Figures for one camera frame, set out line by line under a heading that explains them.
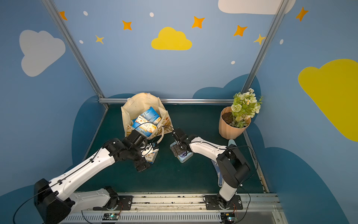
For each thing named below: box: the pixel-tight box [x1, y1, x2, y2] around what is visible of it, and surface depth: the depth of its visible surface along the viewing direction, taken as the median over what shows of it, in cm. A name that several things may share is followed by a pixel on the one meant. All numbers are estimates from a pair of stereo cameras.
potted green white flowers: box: [218, 88, 264, 140], surface depth 86 cm
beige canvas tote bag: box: [120, 92, 174, 140], surface depth 92 cm
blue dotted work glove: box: [211, 159, 224, 188], surface depth 85 cm
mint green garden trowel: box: [227, 139, 238, 147], surface depth 100 cm
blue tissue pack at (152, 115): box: [140, 105, 162, 126], surface depth 93 cm
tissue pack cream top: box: [131, 114, 159, 138], surface depth 85 cm
